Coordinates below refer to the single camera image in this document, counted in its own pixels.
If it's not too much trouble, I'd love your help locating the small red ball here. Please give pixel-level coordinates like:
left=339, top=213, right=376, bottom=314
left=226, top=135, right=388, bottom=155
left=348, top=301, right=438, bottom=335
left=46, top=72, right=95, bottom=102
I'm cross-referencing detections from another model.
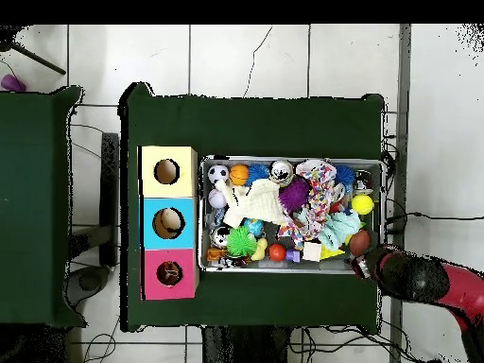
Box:
left=268, top=243, right=288, bottom=263

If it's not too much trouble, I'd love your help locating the blue spiky ball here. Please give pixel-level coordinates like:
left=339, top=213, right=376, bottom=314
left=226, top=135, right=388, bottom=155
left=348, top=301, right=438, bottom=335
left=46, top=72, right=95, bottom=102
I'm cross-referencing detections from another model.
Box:
left=336, top=165, right=357, bottom=190

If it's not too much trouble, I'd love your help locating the cream knitted cloth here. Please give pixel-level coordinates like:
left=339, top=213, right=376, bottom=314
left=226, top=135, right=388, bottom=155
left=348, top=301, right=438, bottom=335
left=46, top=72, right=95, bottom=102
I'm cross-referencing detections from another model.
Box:
left=216, top=178, right=287, bottom=230

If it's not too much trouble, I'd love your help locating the black floor cable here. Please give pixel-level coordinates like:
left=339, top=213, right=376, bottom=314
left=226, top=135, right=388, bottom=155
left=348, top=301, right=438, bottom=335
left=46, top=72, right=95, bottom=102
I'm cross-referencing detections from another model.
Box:
left=384, top=211, right=484, bottom=227

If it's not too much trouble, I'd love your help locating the green cloth side table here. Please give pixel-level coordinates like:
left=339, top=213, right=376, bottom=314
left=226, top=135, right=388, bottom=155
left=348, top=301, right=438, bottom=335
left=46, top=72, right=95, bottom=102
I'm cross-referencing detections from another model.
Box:
left=0, top=82, right=86, bottom=329

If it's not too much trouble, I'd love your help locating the wooden box with three holes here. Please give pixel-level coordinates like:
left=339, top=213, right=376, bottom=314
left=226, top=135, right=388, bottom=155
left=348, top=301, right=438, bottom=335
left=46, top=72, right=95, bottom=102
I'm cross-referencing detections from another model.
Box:
left=138, top=145, right=199, bottom=302

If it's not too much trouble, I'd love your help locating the plain wooden cube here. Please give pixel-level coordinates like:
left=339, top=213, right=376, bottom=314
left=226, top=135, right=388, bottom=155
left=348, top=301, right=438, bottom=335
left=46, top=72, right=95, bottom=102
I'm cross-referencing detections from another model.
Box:
left=302, top=241, right=324, bottom=263

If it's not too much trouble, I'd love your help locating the purple spiky ball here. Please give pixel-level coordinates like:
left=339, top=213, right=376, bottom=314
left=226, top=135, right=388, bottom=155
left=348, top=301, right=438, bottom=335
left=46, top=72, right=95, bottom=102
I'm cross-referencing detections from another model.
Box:
left=278, top=178, right=311, bottom=215

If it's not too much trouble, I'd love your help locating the green fuzzy toy with eyes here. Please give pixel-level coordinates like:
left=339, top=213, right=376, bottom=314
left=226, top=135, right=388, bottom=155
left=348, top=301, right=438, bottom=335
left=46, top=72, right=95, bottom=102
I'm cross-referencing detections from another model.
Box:
left=226, top=226, right=259, bottom=260

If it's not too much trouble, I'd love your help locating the black tripod leg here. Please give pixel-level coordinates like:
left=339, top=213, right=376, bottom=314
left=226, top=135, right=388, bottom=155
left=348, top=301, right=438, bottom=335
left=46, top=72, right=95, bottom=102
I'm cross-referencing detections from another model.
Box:
left=0, top=26, right=68, bottom=77

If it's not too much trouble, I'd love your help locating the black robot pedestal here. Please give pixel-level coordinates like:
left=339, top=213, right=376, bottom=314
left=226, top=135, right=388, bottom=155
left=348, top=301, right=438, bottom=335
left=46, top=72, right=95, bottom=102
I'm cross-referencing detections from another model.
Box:
left=200, top=324, right=303, bottom=363

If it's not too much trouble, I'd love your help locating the orange striped tiger toy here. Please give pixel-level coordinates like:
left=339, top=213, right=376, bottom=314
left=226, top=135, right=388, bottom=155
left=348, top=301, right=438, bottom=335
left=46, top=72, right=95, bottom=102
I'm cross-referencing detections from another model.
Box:
left=157, top=262, right=182, bottom=285

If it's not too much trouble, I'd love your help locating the yellow ball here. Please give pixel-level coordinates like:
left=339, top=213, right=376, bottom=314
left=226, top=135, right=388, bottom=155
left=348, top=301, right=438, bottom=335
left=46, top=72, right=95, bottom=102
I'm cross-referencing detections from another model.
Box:
left=351, top=194, right=375, bottom=216

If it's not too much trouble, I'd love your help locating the clear mesh bin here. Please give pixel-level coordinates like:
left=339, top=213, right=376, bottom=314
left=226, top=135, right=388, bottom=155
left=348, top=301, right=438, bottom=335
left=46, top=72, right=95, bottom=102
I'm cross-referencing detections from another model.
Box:
left=199, top=156, right=387, bottom=276

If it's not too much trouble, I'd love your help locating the dark red ball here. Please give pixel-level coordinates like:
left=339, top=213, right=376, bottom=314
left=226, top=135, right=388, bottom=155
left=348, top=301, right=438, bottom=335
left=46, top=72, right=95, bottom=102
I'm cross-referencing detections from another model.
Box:
left=349, top=230, right=372, bottom=257

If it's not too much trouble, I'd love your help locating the small soccer ball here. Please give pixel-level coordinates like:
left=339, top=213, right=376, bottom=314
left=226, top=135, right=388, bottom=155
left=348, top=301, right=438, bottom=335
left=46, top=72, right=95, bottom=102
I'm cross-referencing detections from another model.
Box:
left=207, top=163, right=232, bottom=184

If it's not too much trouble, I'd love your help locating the small orange basketball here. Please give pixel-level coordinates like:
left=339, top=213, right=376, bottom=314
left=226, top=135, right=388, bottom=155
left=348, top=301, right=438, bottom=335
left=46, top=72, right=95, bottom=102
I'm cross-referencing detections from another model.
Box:
left=230, top=164, right=251, bottom=187

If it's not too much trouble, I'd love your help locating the light teal knitted cloth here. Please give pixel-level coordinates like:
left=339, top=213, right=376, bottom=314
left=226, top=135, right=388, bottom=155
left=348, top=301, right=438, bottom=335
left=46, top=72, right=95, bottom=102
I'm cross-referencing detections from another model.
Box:
left=316, top=210, right=364, bottom=251

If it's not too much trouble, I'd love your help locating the purple plastic cup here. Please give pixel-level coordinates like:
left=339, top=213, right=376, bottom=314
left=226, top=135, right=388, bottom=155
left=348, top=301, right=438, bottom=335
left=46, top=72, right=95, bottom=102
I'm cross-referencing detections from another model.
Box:
left=0, top=74, right=27, bottom=94

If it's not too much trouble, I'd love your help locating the colourful patterned cloth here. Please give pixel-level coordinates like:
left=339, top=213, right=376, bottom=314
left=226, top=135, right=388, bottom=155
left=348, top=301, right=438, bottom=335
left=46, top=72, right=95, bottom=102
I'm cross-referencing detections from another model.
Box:
left=273, top=158, right=343, bottom=250

